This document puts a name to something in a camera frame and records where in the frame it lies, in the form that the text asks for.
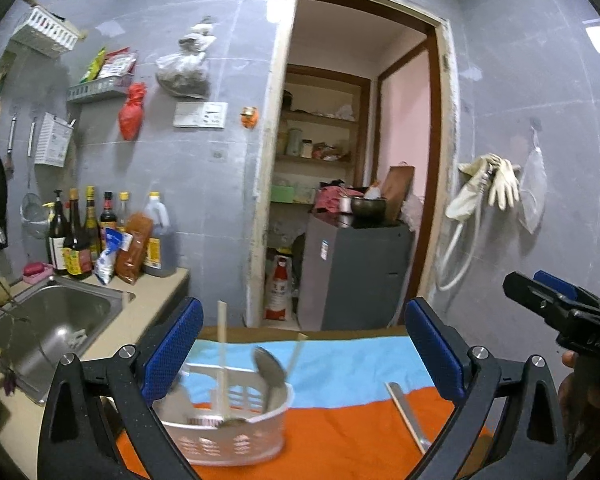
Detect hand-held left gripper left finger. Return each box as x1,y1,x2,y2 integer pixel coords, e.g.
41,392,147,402
37,296,204,480

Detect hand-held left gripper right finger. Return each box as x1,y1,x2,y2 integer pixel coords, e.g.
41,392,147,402
404,296,568,480

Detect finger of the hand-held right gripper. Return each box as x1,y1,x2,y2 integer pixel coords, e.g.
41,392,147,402
532,270,600,311
502,271,578,328

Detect wooden chopstick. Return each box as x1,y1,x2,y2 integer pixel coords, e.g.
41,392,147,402
217,301,231,421
285,334,309,386

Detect large metal spoon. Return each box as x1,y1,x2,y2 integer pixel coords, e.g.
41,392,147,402
252,346,288,413

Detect white plastic utensil basket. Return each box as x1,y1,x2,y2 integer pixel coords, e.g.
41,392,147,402
152,362,296,466

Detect person's right hand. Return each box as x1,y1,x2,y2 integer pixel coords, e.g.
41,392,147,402
557,351,600,461

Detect flat metal utensil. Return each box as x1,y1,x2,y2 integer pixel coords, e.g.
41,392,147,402
385,382,433,455

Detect large cooking oil jug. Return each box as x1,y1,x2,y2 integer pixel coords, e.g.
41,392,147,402
142,191,178,277

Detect clear hanging plastic bag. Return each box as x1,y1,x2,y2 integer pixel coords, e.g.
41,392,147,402
517,127,548,235

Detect blue and orange cloth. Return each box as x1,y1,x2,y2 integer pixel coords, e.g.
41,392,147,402
115,332,496,480

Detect red chili powder bag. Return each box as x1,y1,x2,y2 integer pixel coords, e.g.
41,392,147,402
114,212,154,285

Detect cream rubber glove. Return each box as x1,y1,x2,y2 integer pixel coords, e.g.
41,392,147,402
487,157,522,211
445,154,493,221

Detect blue and white salt bag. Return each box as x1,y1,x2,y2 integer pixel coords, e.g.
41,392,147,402
92,227,133,286

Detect stainless steel sink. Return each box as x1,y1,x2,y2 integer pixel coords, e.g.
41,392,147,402
0,275,136,408

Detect white and red sack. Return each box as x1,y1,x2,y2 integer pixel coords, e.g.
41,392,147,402
264,255,295,322

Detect grey small fridge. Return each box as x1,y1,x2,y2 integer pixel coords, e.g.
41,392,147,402
297,212,415,332

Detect soy sauce bottle orange cap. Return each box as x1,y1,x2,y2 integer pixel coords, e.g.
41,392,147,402
62,188,93,281

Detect crumpled clear plastic bag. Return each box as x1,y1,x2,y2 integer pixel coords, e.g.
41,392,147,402
400,192,426,233

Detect clear bottle yellow cap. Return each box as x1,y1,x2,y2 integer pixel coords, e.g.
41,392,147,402
116,191,132,233

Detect dark bottle red label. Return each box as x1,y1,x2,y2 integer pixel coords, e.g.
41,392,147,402
99,191,118,233

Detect pink soap dish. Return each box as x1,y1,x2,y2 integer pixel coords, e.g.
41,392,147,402
22,261,53,285

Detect dark pump bottle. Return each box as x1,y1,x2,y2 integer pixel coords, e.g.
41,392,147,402
46,189,72,275

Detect tall dark bottle yellow cap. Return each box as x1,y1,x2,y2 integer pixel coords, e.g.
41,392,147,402
82,186,102,261

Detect dark metal bowl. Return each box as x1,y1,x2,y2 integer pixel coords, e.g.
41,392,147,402
350,196,387,221

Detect brown wooden cutting board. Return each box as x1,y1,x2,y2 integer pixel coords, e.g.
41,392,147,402
380,162,416,226

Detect dried flower stem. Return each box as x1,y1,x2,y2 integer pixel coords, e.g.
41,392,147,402
0,265,31,396

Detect red cloth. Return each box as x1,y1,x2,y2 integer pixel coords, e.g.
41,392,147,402
313,185,366,213

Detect metal mesh strainer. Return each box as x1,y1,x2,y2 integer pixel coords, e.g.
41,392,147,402
20,117,51,240

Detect red plastic bag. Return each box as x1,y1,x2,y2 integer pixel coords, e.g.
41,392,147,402
118,82,148,142

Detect white hanging cutlery holder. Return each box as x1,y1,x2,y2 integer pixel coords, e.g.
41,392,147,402
34,112,76,167

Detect wooden shelf unit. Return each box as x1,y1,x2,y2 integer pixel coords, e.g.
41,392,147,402
270,64,372,311

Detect hanging metal spatula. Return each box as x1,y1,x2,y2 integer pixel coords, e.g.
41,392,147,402
4,115,18,176

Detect clear bag of dried goods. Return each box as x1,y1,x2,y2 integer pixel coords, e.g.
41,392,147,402
155,16,217,100

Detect red and white packets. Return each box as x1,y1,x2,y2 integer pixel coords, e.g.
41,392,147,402
97,47,137,80

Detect green snack packet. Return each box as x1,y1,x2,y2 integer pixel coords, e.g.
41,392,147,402
80,47,107,83

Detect white hose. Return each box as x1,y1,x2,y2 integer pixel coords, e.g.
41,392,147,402
437,170,496,292

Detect white wall switch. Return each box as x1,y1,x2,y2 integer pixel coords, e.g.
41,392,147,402
173,101,203,128

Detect door frame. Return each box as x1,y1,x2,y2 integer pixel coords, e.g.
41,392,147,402
244,0,461,331

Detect grey wall shelf basket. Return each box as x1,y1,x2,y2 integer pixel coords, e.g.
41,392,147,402
66,77,133,105

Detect white slotted wall basket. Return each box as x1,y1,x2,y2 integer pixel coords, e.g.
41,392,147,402
11,5,79,58

